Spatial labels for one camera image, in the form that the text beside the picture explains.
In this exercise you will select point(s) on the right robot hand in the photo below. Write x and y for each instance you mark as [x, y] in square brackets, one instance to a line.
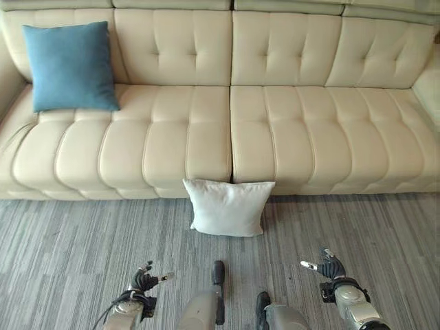
[329, 265]

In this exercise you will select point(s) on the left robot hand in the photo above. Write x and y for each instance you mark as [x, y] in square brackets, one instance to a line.
[143, 280]

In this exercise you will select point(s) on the cream tufted leather sofa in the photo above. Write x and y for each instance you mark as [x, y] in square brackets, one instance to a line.
[282, 113]

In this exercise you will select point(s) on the silver right robot leg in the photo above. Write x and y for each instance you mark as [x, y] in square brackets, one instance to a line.
[278, 313]

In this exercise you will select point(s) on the white square cushion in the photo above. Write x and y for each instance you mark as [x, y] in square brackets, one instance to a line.
[227, 209]

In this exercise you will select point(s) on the blue square cushion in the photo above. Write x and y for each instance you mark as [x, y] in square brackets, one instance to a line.
[70, 67]

